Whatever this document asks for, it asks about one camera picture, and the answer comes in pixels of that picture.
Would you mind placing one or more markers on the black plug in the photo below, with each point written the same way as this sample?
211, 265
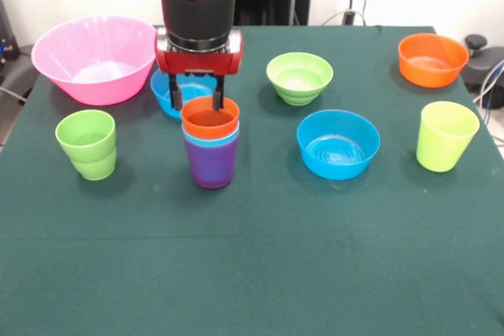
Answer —
349, 17

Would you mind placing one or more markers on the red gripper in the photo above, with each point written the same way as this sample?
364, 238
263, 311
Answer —
197, 62

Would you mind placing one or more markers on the blue bowl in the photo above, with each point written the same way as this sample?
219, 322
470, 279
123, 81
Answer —
338, 167
197, 92

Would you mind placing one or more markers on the blue cup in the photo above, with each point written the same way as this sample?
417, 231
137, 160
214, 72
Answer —
214, 143

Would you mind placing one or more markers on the yellow-green cup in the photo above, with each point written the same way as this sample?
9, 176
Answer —
441, 151

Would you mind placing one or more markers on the orange bowl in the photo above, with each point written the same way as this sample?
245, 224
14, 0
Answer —
431, 76

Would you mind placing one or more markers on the purple cup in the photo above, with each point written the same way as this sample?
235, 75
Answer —
212, 167

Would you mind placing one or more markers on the orange cup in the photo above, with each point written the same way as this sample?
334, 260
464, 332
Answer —
208, 129

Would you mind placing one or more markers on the black device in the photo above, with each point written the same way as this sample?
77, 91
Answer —
8, 49

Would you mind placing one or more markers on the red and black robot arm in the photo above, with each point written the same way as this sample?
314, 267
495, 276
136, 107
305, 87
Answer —
197, 9

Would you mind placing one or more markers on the green bowl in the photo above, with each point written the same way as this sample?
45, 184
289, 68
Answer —
299, 80

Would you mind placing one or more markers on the large pink bowl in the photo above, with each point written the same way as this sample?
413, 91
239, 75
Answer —
59, 60

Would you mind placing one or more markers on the black office chair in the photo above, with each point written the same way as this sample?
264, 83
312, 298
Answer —
484, 64

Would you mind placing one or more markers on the dark green table cloth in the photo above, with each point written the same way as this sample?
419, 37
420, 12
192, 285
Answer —
252, 253

